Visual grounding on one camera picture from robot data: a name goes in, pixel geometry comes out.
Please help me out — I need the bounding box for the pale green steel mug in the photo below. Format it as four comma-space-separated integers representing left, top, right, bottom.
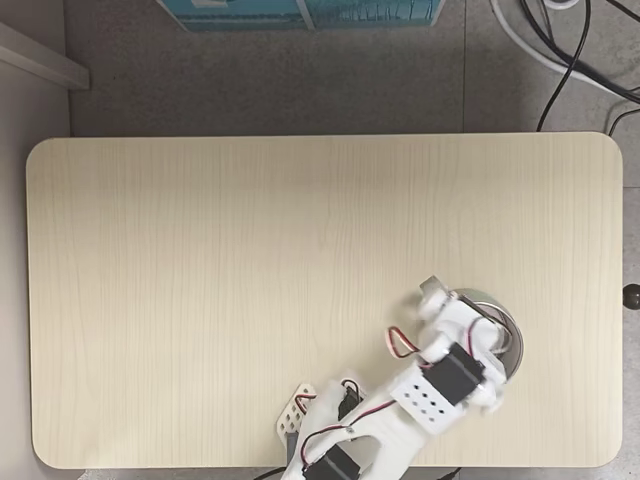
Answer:
417, 276, 526, 390

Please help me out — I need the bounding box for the teal cardboard box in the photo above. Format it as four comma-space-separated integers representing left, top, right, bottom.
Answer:
298, 0, 447, 31
156, 0, 312, 33

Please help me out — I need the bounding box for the white shelf board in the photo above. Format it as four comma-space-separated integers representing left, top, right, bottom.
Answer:
0, 21, 92, 92

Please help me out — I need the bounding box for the black usb cable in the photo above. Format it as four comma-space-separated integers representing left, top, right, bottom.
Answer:
251, 465, 292, 480

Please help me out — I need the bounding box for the black floor cable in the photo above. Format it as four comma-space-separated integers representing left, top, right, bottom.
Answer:
537, 0, 589, 133
605, 0, 640, 25
519, 0, 640, 100
608, 110, 640, 137

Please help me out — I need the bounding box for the white floor cable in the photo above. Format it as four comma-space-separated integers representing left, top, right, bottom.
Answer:
489, 0, 640, 104

